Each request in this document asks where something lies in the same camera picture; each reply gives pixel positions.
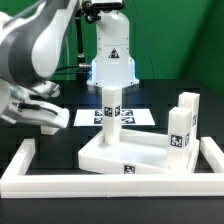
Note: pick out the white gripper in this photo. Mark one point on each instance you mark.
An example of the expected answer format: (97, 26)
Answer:
(38, 113)

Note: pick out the white desk top tray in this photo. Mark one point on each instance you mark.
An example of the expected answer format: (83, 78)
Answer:
(137, 152)

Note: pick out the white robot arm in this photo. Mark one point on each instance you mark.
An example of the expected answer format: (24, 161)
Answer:
(30, 50)

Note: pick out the fiducial marker base sheet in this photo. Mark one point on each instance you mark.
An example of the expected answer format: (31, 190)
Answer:
(129, 117)

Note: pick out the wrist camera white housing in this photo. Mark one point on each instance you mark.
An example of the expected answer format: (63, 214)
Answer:
(47, 89)

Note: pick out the white U-shaped obstacle frame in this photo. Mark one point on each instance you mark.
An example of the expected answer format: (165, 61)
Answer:
(16, 183)

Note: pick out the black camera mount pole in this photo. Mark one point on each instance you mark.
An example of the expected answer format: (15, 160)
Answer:
(90, 10)

